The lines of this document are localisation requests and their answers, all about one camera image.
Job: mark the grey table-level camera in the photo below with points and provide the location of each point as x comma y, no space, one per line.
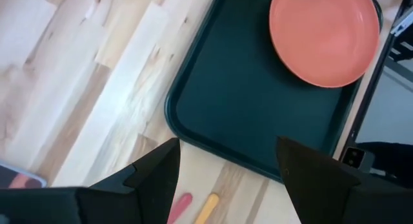
355,158

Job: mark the dark green plastic tray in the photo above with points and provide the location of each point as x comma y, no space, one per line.
245,104

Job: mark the orange round plate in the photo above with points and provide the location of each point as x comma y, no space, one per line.
322,36

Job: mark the black aluminium table frame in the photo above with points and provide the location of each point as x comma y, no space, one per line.
358,120

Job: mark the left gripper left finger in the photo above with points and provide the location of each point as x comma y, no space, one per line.
145,191

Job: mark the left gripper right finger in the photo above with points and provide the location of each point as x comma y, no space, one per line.
313,188

